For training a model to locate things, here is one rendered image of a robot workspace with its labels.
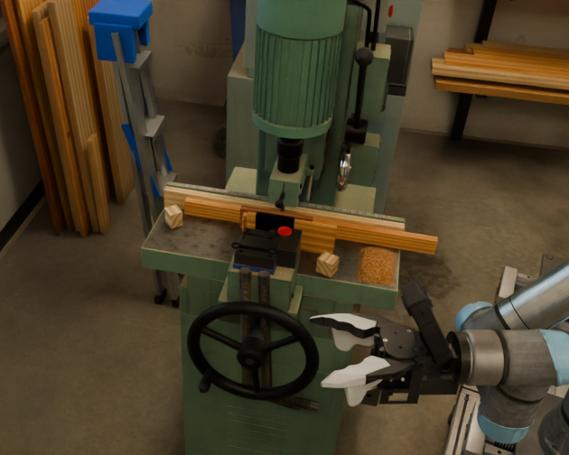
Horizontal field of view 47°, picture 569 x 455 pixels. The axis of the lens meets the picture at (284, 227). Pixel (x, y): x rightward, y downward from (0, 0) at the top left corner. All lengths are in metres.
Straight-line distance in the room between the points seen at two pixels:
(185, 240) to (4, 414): 1.12
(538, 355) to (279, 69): 0.73
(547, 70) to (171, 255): 2.49
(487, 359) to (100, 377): 1.79
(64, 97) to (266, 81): 1.56
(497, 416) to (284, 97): 0.73
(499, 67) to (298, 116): 2.25
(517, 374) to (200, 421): 1.20
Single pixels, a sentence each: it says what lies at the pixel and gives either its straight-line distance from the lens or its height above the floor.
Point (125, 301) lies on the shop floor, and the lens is 2.76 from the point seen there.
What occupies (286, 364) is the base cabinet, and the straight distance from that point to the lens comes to 1.72.
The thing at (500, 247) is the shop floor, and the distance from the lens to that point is 3.29.
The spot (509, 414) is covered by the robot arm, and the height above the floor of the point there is 1.13.
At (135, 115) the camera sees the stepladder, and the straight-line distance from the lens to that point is 2.27.
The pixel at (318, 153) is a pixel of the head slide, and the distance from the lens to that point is 1.60.
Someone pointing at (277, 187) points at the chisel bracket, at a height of 1.05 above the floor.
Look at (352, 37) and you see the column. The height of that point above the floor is 1.33.
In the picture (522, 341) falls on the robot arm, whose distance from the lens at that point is 0.95.
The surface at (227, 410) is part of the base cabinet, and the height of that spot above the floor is 0.37.
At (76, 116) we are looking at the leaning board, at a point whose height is 0.58.
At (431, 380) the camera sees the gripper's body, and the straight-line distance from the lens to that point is 0.94.
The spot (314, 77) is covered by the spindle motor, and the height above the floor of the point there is 1.34.
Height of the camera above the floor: 1.88
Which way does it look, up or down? 37 degrees down
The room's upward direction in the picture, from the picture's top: 5 degrees clockwise
